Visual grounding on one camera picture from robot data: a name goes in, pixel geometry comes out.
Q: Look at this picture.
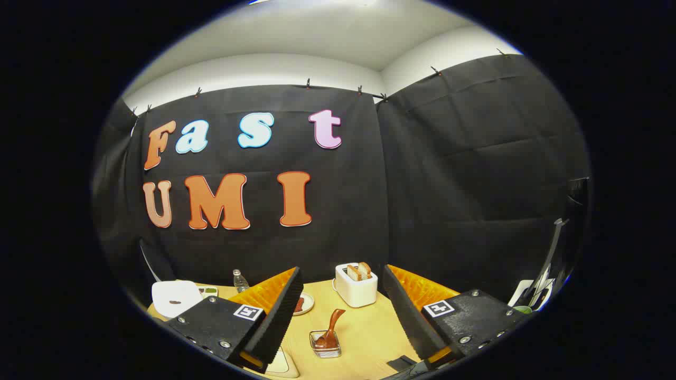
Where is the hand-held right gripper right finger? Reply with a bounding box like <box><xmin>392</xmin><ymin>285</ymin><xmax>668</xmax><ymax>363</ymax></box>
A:
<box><xmin>381</xmin><ymin>264</ymin><xmax>530</xmax><ymax>370</ymax></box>

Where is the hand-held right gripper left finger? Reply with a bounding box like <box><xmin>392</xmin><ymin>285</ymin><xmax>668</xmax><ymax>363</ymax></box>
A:
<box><xmin>158</xmin><ymin>267</ymin><xmax>305</xmax><ymax>374</ymax></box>

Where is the wooden spoon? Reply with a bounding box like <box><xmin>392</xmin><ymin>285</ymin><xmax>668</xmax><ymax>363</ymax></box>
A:
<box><xmin>316</xmin><ymin>309</ymin><xmax>346</xmax><ymax>349</ymax></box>

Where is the white rice cooker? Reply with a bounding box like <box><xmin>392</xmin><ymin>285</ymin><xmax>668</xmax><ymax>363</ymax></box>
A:
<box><xmin>152</xmin><ymin>280</ymin><xmax>204</xmax><ymax>319</ymax></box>

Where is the white round plate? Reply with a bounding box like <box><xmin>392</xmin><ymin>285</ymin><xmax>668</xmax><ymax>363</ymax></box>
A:
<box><xmin>292</xmin><ymin>292</ymin><xmax>315</xmax><ymax>316</ymax></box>

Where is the small black block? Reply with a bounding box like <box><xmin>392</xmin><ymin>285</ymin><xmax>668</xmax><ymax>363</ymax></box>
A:
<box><xmin>387</xmin><ymin>356</ymin><xmax>418</xmax><ymax>373</ymax></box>

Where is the white toaster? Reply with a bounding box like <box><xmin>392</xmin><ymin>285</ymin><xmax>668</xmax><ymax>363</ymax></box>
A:
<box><xmin>333</xmin><ymin>262</ymin><xmax>379</xmax><ymax>308</ymax></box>

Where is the black backdrop cloth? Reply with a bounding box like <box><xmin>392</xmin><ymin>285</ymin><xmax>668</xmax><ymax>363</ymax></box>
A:
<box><xmin>91</xmin><ymin>53</ymin><xmax>591</xmax><ymax>312</ymax></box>

